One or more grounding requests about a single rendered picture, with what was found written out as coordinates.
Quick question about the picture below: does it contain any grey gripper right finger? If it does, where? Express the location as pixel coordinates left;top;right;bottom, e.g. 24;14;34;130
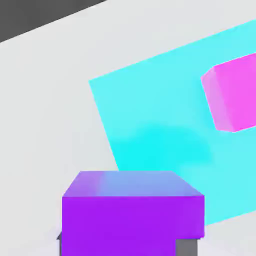
175;238;201;256

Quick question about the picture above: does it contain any small pink cube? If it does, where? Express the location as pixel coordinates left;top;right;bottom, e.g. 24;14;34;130
200;53;256;133

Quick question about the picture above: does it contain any small purple cube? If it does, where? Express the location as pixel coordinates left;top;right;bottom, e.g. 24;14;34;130
61;170;205;256

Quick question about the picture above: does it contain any large cyan box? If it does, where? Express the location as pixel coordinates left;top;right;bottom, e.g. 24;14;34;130
88;18;256;226

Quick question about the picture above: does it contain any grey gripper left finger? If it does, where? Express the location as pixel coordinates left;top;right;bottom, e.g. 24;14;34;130
56;231;63;256

